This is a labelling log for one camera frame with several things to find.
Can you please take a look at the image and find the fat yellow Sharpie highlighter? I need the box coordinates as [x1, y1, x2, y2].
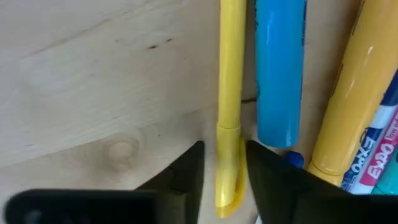
[307, 0, 398, 187]

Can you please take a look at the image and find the pink Expo marker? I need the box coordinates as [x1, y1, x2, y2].
[357, 108, 398, 195]

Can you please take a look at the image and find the fat blue highlighter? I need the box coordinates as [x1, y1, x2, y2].
[254, 0, 308, 149]

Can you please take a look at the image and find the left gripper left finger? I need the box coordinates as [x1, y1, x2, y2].
[4, 140, 206, 224]

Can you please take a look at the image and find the thin yellow highlighter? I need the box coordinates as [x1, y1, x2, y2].
[215, 0, 248, 218]

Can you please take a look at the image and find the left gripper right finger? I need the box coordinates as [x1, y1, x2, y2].
[246, 139, 398, 224]

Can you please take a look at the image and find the fat teal highlighter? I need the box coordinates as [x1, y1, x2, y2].
[371, 155, 398, 195]

